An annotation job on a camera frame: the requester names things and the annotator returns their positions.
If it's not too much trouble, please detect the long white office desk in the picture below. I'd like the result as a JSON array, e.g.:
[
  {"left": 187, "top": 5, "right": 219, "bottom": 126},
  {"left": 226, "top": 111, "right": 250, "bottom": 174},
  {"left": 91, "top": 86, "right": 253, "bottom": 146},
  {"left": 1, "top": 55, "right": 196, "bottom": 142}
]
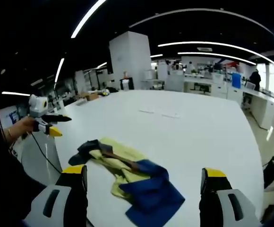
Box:
[{"left": 183, "top": 77, "right": 274, "bottom": 131}]

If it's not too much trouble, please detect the blue box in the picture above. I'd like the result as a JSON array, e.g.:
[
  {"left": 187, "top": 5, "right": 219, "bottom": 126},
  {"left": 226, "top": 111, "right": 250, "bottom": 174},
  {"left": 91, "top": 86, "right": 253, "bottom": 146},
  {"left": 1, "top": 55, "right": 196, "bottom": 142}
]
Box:
[{"left": 231, "top": 72, "right": 243, "bottom": 89}]

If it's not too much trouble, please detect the black bin with white bag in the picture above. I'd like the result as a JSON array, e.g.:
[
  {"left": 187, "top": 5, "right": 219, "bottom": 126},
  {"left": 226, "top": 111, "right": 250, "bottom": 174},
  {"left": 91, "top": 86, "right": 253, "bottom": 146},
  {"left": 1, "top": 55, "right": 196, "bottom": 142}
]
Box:
[{"left": 120, "top": 78, "right": 135, "bottom": 91}]

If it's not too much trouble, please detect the black chair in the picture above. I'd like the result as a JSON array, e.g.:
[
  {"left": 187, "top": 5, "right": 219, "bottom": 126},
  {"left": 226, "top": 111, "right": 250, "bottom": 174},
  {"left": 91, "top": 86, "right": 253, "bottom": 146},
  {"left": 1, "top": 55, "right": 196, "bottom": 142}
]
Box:
[{"left": 263, "top": 156, "right": 274, "bottom": 189}]

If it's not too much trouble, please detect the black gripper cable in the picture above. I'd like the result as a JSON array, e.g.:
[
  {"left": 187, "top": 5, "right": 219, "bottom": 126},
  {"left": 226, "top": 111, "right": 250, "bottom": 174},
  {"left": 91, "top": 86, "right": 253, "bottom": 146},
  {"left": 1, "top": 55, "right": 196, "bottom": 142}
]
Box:
[{"left": 30, "top": 132, "right": 62, "bottom": 174}]

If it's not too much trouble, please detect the yellow and blue garment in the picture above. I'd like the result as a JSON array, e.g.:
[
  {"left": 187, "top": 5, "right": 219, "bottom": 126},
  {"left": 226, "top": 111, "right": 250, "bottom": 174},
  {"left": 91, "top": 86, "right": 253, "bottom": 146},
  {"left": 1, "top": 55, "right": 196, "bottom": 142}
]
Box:
[{"left": 68, "top": 136, "right": 186, "bottom": 225}]

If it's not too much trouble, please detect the ceiling light strip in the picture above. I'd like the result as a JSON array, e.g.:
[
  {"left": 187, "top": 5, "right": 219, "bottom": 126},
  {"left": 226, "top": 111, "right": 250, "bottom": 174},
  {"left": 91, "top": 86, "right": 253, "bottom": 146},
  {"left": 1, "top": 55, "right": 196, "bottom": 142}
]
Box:
[
  {"left": 157, "top": 41, "right": 274, "bottom": 65},
  {"left": 177, "top": 52, "right": 257, "bottom": 66},
  {"left": 1, "top": 91, "right": 31, "bottom": 97},
  {"left": 54, "top": 58, "right": 65, "bottom": 83},
  {"left": 70, "top": 0, "right": 107, "bottom": 39}
]

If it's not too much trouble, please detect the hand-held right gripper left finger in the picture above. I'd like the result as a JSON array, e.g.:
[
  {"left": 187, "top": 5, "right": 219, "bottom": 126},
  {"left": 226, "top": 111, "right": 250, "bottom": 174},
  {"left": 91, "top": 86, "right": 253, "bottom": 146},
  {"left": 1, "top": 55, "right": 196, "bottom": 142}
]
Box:
[{"left": 25, "top": 165, "right": 88, "bottom": 227}]

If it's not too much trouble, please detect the white square pillar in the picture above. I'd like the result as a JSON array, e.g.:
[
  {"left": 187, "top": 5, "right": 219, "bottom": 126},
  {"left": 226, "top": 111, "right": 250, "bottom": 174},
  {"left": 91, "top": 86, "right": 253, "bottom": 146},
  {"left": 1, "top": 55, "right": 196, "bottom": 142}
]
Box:
[{"left": 109, "top": 31, "right": 152, "bottom": 90}]

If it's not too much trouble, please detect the blue and white wall poster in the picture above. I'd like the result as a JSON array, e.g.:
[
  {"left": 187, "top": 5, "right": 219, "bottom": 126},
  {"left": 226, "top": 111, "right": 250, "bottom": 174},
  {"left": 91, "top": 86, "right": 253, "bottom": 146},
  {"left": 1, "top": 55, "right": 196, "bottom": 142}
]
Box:
[{"left": 5, "top": 109, "right": 20, "bottom": 125}]

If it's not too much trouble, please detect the person's left hand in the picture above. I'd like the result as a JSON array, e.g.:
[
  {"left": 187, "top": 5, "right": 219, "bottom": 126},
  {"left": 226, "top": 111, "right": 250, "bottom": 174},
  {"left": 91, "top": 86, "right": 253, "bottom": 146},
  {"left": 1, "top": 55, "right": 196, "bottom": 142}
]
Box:
[{"left": 8, "top": 116, "right": 37, "bottom": 144}]

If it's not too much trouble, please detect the cardboard box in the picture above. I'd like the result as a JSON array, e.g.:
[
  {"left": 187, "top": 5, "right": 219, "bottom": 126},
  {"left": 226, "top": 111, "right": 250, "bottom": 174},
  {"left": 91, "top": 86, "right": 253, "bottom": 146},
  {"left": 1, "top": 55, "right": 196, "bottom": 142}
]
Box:
[{"left": 79, "top": 92, "right": 100, "bottom": 102}]

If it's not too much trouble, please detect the person's dark clothing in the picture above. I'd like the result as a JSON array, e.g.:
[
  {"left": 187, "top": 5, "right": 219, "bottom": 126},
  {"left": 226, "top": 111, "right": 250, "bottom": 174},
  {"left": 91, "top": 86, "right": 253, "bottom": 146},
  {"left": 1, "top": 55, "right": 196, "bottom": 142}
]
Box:
[{"left": 0, "top": 89, "right": 47, "bottom": 227}]

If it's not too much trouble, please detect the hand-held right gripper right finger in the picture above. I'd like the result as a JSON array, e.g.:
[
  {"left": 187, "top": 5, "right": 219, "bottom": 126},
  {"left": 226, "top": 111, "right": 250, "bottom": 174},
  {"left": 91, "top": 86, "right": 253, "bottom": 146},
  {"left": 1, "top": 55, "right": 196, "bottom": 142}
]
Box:
[{"left": 199, "top": 167, "right": 262, "bottom": 227}]

